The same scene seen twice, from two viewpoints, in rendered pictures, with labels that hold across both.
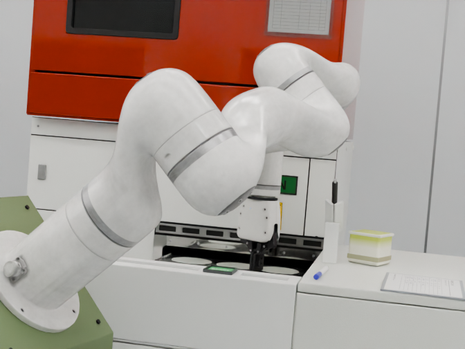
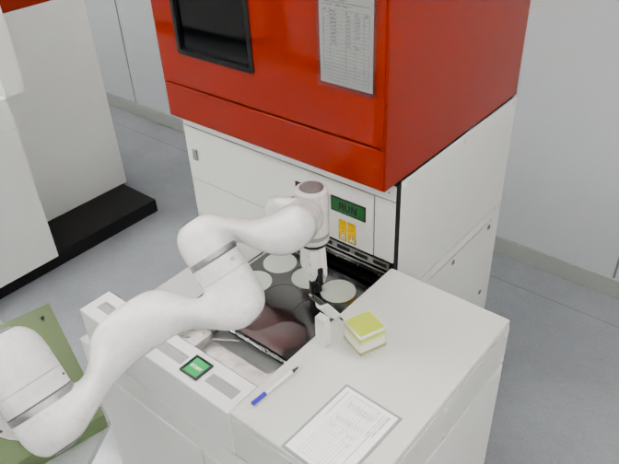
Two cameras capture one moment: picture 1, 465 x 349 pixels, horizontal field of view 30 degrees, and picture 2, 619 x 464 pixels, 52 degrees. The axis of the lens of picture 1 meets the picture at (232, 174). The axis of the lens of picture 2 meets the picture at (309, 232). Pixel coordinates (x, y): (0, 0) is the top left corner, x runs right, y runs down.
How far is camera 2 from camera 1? 141 cm
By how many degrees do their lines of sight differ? 42
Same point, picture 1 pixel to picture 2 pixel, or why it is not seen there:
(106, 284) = not seen: hidden behind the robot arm
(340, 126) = (233, 320)
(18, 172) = not seen: hidden behind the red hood
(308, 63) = (226, 239)
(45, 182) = (199, 162)
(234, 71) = (299, 112)
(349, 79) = (280, 244)
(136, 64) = (229, 89)
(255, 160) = (64, 428)
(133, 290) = (142, 365)
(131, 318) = (146, 379)
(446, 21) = not seen: outside the picture
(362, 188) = (596, 76)
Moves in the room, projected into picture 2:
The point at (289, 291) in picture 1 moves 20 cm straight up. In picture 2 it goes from (224, 415) to (212, 348)
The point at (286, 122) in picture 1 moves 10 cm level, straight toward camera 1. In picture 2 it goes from (152, 341) to (110, 378)
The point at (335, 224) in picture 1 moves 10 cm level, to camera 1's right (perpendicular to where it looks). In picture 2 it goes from (321, 320) to (361, 334)
